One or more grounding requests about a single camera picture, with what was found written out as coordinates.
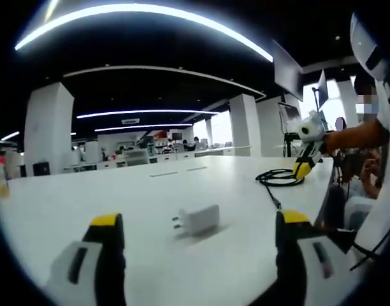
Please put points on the straight ceiling light strip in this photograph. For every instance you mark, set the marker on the straight ceiling light strip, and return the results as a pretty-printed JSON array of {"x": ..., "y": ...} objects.
[
  {"x": 147, "y": 112},
  {"x": 144, "y": 127}
]

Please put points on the long curved ceiling light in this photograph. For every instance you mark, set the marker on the long curved ceiling light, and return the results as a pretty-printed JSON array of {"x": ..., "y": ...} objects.
[{"x": 144, "y": 9}]

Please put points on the black cabinet box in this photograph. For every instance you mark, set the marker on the black cabinet box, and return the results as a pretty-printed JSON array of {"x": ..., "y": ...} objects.
[{"x": 41, "y": 168}]

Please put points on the white desk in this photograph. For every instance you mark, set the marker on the white desk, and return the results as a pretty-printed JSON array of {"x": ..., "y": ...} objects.
[{"x": 86, "y": 197}]

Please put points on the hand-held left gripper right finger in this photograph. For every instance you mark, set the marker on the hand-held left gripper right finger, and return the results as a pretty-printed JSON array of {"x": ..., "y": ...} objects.
[{"x": 297, "y": 264}]

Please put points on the white charger adapter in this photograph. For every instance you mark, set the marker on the white charger adapter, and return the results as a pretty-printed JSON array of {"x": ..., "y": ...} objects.
[{"x": 199, "y": 220}]

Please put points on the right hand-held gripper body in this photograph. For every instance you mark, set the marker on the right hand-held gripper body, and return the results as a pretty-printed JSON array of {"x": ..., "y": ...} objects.
[{"x": 311, "y": 129}]

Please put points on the black laptop stand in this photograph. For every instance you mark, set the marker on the black laptop stand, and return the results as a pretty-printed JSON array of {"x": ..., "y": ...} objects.
[{"x": 292, "y": 145}]

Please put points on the large black monitor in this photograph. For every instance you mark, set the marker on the large black monitor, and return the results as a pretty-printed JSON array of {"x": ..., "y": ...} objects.
[{"x": 287, "y": 73}]

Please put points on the person in white shirt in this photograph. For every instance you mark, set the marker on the person in white shirt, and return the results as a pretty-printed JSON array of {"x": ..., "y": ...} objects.
[{"x": 386, "y": 165}]

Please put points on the drink bottle with red cap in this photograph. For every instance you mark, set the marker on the drink bottle with red cap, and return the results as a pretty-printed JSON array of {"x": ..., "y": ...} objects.
[{"x": 1, "y": 172}]

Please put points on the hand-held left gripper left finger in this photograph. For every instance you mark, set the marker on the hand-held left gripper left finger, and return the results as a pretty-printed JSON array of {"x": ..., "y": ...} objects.
[{"x": 96, "y": 264}]

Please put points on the small tilted monitor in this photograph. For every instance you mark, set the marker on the small tilted monitor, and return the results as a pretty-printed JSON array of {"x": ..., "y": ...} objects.
[{"x": 322, "y": 89}]

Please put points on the white appliance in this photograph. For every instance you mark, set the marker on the white appliance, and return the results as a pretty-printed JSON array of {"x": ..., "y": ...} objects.
[{"x": 91, "y": 150}]

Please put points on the wall display screen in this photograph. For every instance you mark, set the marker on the wall display screen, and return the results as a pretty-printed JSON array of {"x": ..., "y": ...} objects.
[{"x": 177, "y": 136}]

